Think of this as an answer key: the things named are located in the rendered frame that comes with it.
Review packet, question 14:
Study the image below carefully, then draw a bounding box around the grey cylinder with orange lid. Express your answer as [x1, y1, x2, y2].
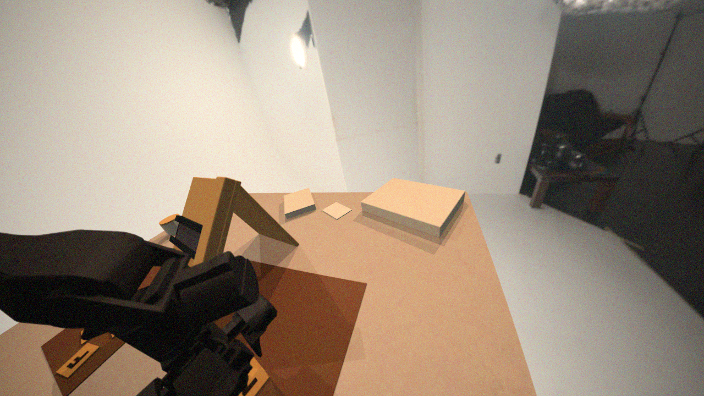
[159, 213, 179, 237]

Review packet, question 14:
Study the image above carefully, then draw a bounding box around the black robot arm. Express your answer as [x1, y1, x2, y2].
[0, 229, 259, 396]

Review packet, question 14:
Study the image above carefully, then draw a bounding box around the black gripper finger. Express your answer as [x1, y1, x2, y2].
[241, 328, 266, 357]

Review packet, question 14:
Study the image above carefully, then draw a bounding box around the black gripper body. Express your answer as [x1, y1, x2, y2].
[136, 293, 277, 396]

